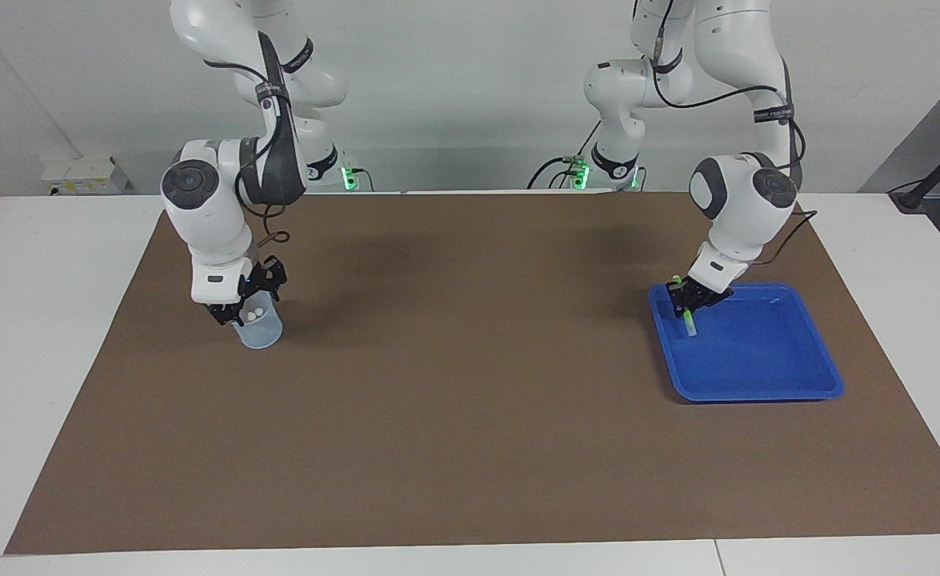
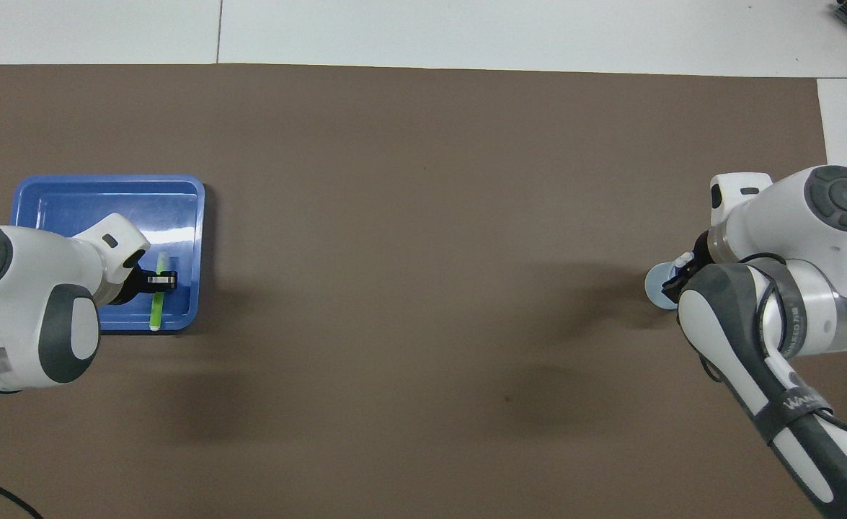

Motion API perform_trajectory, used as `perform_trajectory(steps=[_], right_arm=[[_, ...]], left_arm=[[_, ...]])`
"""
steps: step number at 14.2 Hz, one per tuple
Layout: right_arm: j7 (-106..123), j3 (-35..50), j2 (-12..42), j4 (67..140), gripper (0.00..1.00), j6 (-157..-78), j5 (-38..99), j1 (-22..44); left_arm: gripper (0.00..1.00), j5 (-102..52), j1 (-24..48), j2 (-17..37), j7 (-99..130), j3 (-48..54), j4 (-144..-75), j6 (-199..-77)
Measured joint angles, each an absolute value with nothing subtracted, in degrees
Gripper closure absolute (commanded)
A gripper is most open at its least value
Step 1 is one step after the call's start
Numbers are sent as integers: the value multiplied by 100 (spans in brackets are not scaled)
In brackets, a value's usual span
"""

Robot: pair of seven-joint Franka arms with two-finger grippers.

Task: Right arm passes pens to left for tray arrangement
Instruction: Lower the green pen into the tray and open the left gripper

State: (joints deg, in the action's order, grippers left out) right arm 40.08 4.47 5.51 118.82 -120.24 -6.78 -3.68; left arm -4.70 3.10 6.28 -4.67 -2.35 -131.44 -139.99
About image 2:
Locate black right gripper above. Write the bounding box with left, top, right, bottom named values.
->
left=662, top=229, right=714, bottom=303

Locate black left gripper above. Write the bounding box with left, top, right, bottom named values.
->
left=115, top=256, right=178, bottom=307

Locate green pen white cap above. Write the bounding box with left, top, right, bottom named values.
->
left=148, top=252, right=170, bottom=332

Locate blue plastic tray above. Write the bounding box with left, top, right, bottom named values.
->
left=11, top=174, right=206, bottom=334

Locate light blue mesh pen cup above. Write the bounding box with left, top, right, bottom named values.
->
left=644, top=261, right=683, bottom=311

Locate brown table mat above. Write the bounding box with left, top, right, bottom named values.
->
left=0, top=63, right=847, bottom=519

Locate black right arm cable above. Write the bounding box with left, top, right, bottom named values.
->
left=701, top=251, right=828, bottom=433

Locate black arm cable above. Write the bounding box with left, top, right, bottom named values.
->
left=701, top=251, right=828, bottom=433
left=0, top=472, right=43, bottom=519

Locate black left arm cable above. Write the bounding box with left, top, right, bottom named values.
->
left=0, top=472, right=43, bottom=519

